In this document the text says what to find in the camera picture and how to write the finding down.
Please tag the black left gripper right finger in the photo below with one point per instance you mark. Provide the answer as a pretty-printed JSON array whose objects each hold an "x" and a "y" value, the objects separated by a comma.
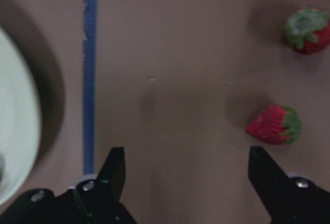
[{"x": 270, "y": 182}]

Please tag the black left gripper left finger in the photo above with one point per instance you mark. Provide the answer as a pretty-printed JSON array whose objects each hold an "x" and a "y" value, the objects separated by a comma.
[{"x": 113, "y": 172}]

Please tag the strawberry pair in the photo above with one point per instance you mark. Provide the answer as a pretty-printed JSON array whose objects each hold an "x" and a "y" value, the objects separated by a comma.
[{"x": 275, "y": 125}]

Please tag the light green plate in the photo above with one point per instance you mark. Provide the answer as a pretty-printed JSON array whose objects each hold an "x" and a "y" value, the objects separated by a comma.
[{"x": 21, "y": 119}]

